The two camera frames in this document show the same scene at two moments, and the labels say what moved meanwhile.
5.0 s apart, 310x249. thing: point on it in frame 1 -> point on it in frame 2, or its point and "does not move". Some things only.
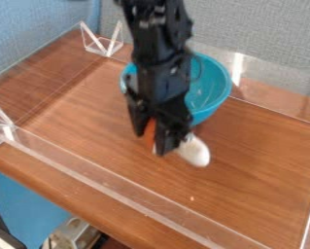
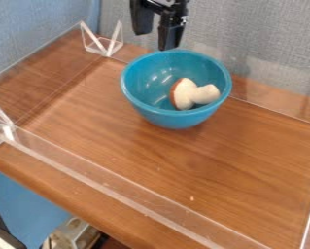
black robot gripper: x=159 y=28 -> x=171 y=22
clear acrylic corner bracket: x=100 y=45 does not move
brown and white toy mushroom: x=190 y=150 -> x=186 y=93
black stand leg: x=0 y=230 does not move
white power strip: x=75 y=234 does not move
